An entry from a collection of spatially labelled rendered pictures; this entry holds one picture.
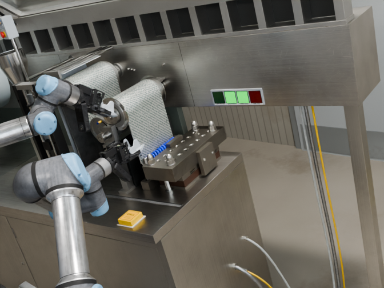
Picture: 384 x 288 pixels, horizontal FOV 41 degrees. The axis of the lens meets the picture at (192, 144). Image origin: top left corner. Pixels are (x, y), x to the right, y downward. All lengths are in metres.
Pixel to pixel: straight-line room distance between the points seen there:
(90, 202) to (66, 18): 1.04
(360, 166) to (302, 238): 1.11
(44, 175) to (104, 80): 0.84
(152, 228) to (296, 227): 1.60
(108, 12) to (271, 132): 2.42
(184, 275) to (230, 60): 0.88
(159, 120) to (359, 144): 0.85
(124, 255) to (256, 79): 0.88
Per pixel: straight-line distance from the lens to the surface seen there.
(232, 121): 4.77
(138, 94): 2.20
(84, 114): 2.00
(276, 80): 2.06
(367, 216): 2.41
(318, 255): 3.13
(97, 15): 2.52
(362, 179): 2.31
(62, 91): 1.92
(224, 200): 2.26
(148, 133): 2.23
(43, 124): 1.78
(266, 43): 2.03
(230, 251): 2.35
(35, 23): 2.87
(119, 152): 2.07
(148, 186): 2.22
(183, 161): 2.10
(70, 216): 1.58
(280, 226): 3.43
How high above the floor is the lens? 1.87
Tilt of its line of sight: 22 degrees down
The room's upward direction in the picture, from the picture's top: 15 degrees counter-clockwise
